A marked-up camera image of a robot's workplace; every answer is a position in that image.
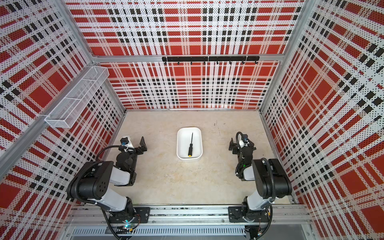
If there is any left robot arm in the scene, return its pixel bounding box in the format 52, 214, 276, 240
67, 136, 151, 225

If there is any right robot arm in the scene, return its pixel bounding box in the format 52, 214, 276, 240
228, 132, 293, 223

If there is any black yellow screwdriver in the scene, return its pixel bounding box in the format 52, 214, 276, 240
188, 133, 194, 157

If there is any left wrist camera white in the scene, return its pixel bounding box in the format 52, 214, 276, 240
120, 136, 135, 149

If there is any black hook rail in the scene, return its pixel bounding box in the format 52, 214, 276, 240
162, 56, 260, 63

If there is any white wire mesh shelf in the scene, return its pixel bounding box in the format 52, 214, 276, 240
45, 66, 109, 129

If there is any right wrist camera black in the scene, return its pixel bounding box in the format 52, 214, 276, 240
236, 132, 249, 148

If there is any white plastic bin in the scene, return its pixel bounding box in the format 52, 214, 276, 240
177, 127, 203, 162

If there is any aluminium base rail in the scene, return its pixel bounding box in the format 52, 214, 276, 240
64, 204, 314, 238

